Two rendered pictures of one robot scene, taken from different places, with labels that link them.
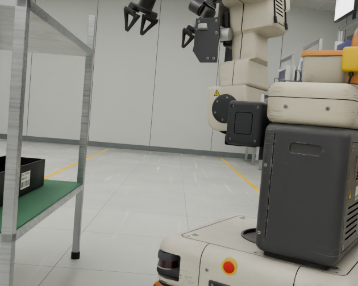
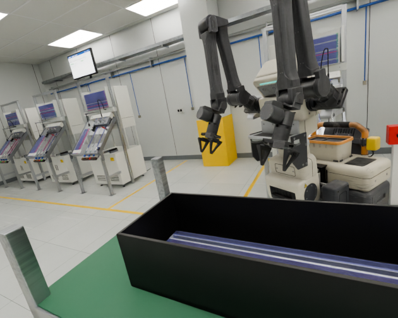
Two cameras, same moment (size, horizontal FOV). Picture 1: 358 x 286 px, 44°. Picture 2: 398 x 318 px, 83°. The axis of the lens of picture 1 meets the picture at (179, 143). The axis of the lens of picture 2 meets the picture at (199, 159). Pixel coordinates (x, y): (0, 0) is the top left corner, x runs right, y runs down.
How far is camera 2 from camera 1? 191 cm
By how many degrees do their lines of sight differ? 60
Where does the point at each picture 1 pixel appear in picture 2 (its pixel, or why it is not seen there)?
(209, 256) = not seen: hidden behind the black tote
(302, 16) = not seen: outside the picture
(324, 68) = (347, 149)
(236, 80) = (314, 171)
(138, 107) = not seen: outside the picture
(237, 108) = (340, 192)
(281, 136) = (374, 197)
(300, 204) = not seen: hidden behind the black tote
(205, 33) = (299, 147)
